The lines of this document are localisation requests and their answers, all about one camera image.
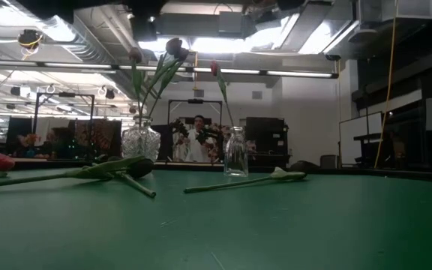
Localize small clear bottle vase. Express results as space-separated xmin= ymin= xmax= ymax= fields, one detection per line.
xmin=223 ymin=126 xmax=249 ymax=178

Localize textured round crystal vase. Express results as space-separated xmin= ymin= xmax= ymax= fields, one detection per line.
xmin=121 ymin=115 xmax=162 ymax=163

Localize person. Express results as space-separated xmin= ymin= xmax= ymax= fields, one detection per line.
xmin=184 ymin=114 xmax=213 ymax=164

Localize black cabinet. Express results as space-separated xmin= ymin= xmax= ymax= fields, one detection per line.
xmin=244 ymin=116 xmax=290 ymax=167

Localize black chair back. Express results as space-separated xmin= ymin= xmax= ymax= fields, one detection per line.
xmin=289 ymin=160 xmax=320 ymax=172

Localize green table mat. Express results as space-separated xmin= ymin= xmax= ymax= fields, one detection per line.
xmin=0 ymin=168 xmax=432 ymax=270

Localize dark patterned cloth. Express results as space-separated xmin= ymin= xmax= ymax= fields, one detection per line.
xmin=73 ymin=118 xmax=123 ymax=159

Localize grey bin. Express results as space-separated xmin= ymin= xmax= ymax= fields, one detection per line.
xmin=319 ymin=154 xmax=339 ymax=168

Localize whiteboard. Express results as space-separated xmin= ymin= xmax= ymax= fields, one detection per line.
xmin=338 ymin=111 xmax=384 ymax=165

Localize background flower bouquet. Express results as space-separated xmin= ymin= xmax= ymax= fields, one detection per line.
xmin=16 ymin=133 xmax=41 ymax=158

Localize black monitor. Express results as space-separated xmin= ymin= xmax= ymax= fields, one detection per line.
xmin=5 ymin=116 xmax=33 ymax=153

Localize black station frame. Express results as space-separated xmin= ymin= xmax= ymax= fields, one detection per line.
xmin=33 ymin=91 xmax=96 ymax=162
xmin=166 ymin=98 xmax=224 ymax=164

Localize ribbed silver air duct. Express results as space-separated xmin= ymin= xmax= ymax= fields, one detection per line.
xmin=0 ymin=0 xmax=153 ymax=106

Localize yellow hanging cable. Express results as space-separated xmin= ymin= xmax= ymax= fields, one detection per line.
xmin=373 ymin=0 xmax=399 ymax=169

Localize ceiling cord reel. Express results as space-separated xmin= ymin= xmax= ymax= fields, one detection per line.
xmin=16 ymin=28 xmax=45 ymax=61

